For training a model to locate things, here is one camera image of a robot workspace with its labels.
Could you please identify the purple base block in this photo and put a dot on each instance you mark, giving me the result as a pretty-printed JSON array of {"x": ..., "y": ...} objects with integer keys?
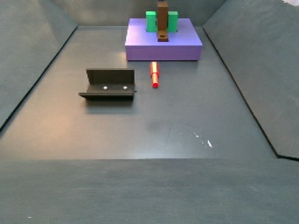
[{"x": 145, "y": 48}]

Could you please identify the green block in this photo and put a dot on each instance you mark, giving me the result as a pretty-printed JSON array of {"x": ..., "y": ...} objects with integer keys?
[
  {"x": 151, "y": 21},
  {"x": 173, "y": 21}
]

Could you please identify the brown L-shaped bracket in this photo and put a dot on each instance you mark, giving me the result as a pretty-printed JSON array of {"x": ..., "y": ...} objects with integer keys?
[{"x": 162, "y": 21}]

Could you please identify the green right block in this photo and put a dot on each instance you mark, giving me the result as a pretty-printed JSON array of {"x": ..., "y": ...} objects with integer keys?
[{"x": 173, "y": 21}]

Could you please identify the red peg object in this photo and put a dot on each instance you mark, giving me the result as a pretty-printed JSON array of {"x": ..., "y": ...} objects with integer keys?
[{"x": 154, "y": 72}]

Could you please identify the green left block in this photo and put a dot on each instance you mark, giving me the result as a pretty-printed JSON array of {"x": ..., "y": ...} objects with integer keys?
[{"x": 151, "y": 21}]

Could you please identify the black fixture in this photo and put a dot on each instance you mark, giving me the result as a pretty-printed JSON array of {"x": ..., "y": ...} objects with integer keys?
[{"x": 110, "y": 83}]

